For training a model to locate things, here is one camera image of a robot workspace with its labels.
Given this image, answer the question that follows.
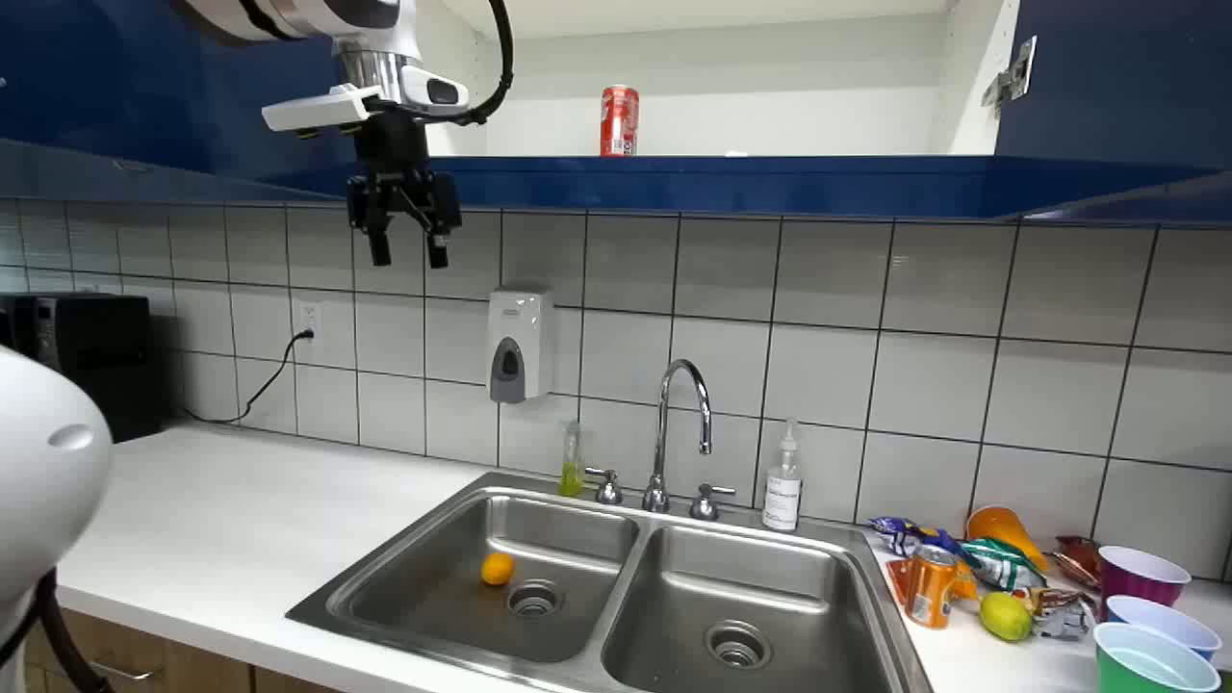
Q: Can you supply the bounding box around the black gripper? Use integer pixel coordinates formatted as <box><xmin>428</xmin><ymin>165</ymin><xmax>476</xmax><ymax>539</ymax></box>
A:
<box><xmin>347</xmin><ymin>105</ymin><xmax>467</xmax><ymax>268</ymax></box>

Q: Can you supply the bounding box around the red cola can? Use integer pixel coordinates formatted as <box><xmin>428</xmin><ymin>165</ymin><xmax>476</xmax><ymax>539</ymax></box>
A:
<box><xmin>598</xmin><ymin>79</ymin><xmax>644</xmax><ymax>160</ymax></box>

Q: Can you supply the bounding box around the metal sink drain strainer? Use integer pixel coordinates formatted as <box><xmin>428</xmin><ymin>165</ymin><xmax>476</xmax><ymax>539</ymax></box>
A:
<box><xmin>504</xmin><ymin>572</ymin><xmax>560</xmax><ymax>618</ymax></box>
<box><xmin>705</xmin><ymin>618</ymin><xmax>772</xmax><ymax>673</ymax></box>

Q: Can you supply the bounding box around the stainless steel double sink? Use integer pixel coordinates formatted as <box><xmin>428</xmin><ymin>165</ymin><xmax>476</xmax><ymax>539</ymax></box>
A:
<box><xmin>284</xmin><ymin>468</ymin><xmax>936</xmax><ymax>693</ymax></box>

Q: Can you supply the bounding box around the green dish soap bottle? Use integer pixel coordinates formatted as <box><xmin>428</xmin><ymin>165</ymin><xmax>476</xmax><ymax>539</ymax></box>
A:
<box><xmin>554</xmin><ymin>418</ymin><xmax>587</xmax><ymax>499</ymax></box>

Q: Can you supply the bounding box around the blue glossy cabinet door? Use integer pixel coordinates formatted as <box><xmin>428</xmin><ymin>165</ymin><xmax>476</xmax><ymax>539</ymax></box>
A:
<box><xmin>995</xmin><ymin>0</ymin><xmax>1232</xmax><ymax>178</ymax></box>
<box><xmin>0</xmin><ymin>0</ymin><xmax>376</xmax><ymax>179</ymax></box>

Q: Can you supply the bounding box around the chrome faucet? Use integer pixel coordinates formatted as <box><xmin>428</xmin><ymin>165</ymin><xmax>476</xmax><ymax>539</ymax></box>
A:
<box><xmin>640</xmin><ymin>352</ymin><xmax>718</xmax><ymax>515</ymax></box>

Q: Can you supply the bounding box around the black countertop appliance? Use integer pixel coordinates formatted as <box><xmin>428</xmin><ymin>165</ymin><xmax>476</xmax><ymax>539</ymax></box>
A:
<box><xmin>0</xmin><ymin>290</ymin><xmax>170</xmax><ymax>446</ymax></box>

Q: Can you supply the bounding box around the small orange fruit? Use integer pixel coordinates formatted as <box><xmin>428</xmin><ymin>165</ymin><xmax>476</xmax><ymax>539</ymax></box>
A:
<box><xmin>476</xmin><ymin>551</ymin><xmax>518</xmax><ymax>591</ymax></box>

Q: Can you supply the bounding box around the clear pump soap bottle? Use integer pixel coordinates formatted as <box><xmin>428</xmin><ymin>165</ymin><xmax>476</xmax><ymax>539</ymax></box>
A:
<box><xmin>759</xmin><ymin>418</ymin><xmax>809</xmax><ymax>533</ymax></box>

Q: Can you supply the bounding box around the wooden base cabinet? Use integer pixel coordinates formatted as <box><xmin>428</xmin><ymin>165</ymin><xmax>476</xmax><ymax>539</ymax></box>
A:
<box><xmin>21</xmin><ymin>608</ymin><xmax>340</xmax><ymax>693</ymax></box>

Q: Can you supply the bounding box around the blue snack bag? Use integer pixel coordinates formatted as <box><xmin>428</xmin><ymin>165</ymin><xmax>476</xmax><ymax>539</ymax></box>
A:
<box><xmin>866</xmin><ymin>513</ymin><xmax>958</xmax><ymax>559</ymax></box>

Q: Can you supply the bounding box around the metal cabinet hinge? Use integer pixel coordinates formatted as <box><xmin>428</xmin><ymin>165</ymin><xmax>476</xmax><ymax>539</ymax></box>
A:
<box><xmin>980</xmin><ymin>33</ymin><xmax>1038</xmax><ymax>109</ymax></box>

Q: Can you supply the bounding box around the orange snack bag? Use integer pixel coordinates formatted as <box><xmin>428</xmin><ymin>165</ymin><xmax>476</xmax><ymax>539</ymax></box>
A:
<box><xmin>890</xmin><ymin>551</ymin><xmax>927</xmax><ymax>614</ymax></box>

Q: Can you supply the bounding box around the orange toy squash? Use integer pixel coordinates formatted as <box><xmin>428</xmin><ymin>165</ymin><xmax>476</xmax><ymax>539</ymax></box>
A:
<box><xmin>963</xmin><ymin>505</ymin><xmax>1054</xmax><ymax>572</ymax></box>

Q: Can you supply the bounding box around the green snack bag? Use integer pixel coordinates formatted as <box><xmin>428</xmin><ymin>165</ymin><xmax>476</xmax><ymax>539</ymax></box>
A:
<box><xmin>958</xmin><ymin>533</ymin><xmax>1045</xmax><ymax>591</ymax></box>

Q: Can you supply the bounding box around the yellow-green toy fruit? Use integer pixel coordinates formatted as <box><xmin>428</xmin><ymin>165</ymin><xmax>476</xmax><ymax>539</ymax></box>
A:
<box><xmin>977</xmin><ymin>590</ymin><xmax>1038</xmax><ymax>646</ymax></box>

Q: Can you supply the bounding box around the dark red packet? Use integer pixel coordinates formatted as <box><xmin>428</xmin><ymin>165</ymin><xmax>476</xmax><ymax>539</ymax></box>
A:
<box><xmin>1052</xmin><ymin>531</ymin><xmax>1110</xmax><ymax>591</ymax></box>

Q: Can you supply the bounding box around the silver foil wrapper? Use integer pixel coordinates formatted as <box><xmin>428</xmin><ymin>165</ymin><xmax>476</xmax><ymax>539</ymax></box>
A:
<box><xmin>1031</xmin><ymin>590</ymin><xmax>1102</xmax><ymax>641</ymax></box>

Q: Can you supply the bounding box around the purple plastic cup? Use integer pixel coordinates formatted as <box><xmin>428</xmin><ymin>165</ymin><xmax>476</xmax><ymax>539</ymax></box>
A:
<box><xmin>1097</xmin><ymin>544</ymin><xmax>1194</xmax><ymax>608</ymax></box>

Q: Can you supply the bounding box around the blue plastic cup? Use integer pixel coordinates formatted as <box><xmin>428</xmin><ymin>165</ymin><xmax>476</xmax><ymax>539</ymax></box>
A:
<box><xmin>1102</xmin><ymin>591</ymin><xmax>1223</xmax><ymax>663</ymax></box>

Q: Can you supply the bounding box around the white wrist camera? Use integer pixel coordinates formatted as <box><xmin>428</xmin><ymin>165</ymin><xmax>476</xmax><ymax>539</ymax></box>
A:
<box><xmin>257</xmin><ymin>79</ymin><xmax>388</xmax><ymax>138</ymax></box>

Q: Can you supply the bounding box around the white wall power outlet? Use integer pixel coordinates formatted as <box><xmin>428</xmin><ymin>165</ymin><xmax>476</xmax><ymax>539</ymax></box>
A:
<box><xmin>287</xmin><ymin>295</ymin><xmax>323</xmax><ymax>368</ymax></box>

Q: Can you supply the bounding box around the white wall soap dispenser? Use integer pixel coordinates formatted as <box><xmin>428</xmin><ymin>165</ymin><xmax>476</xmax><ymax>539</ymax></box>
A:
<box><xmin>485</xmin><ymin>290</ymin><xmax>558</xmax><ymax>406</ymax></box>

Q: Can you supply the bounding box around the black power cord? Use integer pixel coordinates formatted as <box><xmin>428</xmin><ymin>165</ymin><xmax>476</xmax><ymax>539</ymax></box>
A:
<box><xmin>225</xmin><ymin>327</ymin><xmax>318</xmax><ymax>428</ymax></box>

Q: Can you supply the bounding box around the chrome faucet handle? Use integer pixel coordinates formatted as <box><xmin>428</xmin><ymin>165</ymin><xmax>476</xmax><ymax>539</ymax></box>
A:
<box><xmin>582</xmin><ymin>464</ymin><xmax>626</xmax><ymax>506</ymax></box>
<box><xmin>686</xmin><ymin>482</ymin><xmax>740</xmax><ymax>522</ymax></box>

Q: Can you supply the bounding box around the open white wall cabinet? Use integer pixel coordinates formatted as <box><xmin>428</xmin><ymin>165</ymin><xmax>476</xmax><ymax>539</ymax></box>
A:
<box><xmin>274</xmin><ymin>0</ymin><xmax>1215</xmax><ymax>223</ymax></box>

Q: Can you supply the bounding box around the metal drawer handle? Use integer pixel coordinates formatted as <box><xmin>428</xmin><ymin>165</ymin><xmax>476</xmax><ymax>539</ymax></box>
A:
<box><xmin>89</xmin><ymin>659</ymin><xmax>166</xmax><ymax>684</ymax></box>

